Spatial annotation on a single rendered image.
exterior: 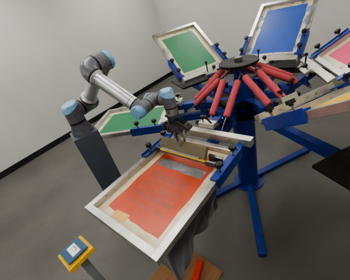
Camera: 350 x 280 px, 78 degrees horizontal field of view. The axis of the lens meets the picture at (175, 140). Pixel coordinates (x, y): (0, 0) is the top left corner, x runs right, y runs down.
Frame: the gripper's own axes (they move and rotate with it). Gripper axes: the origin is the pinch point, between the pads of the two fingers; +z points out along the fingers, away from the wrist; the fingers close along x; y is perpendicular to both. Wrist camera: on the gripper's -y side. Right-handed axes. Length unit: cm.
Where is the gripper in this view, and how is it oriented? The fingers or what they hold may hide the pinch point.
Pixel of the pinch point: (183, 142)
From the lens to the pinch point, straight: 134.6
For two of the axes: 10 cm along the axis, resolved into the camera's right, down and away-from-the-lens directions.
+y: -7.6, -1.8, 6.3
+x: -6.1, 5.5, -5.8
